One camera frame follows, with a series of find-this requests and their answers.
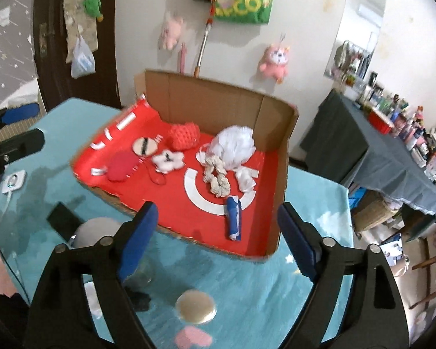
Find mop pole orange grip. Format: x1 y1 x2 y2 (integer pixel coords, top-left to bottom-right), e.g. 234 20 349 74
193 0 219 78

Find white mesh bath pouf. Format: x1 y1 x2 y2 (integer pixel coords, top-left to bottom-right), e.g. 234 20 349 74
195 125 257 170

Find wicker basket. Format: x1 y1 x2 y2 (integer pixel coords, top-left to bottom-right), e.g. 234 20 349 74
352 189 400 233

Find dark brown door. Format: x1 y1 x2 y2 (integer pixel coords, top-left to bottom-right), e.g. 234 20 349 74
34 0 122 111

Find white charger with ring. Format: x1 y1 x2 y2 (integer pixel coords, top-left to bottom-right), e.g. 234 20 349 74
1 169 28 194

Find red knitted ball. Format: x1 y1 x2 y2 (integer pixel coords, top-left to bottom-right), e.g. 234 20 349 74
167 122 200 150

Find blue white cloth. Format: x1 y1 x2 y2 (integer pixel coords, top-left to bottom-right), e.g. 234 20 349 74
223 195 245 241

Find small colourful box black lid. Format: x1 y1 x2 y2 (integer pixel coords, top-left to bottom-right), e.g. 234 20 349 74
47 202 84 242

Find pink plush toy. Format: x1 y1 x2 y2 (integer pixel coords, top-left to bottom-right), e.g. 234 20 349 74
158 15 185 51

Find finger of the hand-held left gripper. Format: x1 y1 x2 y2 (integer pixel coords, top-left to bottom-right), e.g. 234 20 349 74
0 128 46 161
0 102 40 135

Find round beige pad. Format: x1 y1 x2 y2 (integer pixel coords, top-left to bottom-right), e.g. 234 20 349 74
175 289 217 325

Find beige braided rope scrunchie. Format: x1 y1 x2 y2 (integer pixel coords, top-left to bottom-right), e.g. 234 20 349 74
202 154 229 199

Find clear plastic bag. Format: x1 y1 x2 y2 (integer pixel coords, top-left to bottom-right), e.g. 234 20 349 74
71 34 96 79

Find large glass jar dark contents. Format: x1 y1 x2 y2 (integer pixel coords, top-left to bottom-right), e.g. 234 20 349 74
72 217 121 251

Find side table grey cloth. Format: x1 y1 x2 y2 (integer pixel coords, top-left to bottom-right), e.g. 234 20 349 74
300 89 436 226

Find red plush heart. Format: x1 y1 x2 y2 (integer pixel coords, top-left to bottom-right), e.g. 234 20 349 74
91 152 140 182

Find wall mirror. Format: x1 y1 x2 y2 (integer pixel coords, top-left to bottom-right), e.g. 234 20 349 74
323 0 387 91

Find beige hanging organiser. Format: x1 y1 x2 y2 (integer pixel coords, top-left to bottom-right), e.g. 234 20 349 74
60 0 99 64

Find row of cosmetic bottles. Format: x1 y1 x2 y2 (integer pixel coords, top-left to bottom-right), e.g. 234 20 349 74
343 73 436 190

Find white fluffy flower scrunchie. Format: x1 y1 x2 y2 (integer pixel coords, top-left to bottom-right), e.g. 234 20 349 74
152 149 187 173

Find black fluffy hair tie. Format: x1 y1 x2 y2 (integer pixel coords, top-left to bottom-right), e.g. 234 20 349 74
125 285 151 311

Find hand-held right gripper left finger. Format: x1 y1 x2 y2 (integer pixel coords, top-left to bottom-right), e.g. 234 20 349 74
25 201 159 349

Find pink cat plush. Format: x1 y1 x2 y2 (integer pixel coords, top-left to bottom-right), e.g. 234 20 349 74
259 34 291 83

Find wooden chair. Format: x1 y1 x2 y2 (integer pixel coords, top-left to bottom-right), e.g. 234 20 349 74
409 243 436 309

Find round beige powder puff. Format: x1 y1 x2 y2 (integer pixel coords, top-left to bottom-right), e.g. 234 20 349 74
133 136 157 156

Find green plush toy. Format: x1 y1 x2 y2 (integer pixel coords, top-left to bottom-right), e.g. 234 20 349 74
83 0 104 22

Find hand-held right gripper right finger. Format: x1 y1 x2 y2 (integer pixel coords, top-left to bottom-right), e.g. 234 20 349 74
277 202 409 349

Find red container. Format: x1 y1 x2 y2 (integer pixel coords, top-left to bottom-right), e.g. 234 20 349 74
367 111 395 135

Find cardboard box red inside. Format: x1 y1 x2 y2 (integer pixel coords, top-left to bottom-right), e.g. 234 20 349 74
70 69 299 265

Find teal fleece tablecloth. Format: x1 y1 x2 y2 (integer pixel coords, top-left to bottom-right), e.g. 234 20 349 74
0 97 355 349

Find small clear glass jar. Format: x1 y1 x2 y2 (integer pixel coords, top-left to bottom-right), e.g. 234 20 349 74
125 258 155 288

